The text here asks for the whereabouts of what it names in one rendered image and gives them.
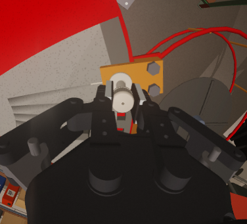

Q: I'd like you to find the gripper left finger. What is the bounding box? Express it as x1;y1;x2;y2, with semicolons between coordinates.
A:
0;79;121;186

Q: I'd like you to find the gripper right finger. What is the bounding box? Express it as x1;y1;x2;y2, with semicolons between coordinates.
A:
131;82;247;183

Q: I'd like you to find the white index pin knob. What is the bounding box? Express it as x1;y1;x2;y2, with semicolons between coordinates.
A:
108;72;135;114

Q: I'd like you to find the orange quadrant plate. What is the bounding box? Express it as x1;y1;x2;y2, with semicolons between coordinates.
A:
99;56;164;97

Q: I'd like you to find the red spreader hopper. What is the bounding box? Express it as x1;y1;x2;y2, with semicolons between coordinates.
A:
0;0;135;78

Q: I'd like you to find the dark grey wheel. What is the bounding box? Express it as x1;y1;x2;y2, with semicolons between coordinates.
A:
158;77;247;127

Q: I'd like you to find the grey hex bolt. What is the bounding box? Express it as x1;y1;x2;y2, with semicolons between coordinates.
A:
147;83;162;97
146;61;161;76

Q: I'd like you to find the grey bar with red bands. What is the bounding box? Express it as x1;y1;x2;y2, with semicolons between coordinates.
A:
116;111;133;133

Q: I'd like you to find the brown thin rod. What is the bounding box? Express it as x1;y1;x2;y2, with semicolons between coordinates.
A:
187;28;213;34
233;83;247;93
229;41;247;48

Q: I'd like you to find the red flat block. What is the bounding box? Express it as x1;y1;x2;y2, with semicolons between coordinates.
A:
229;192;247;220

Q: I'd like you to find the blue box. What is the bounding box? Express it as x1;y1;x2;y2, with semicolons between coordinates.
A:
0;174;7;195

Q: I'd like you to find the orange box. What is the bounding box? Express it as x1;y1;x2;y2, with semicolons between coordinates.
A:
1;183;22;208

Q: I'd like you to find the red tubular frame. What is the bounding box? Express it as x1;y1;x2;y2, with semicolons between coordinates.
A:
145;26;247;94

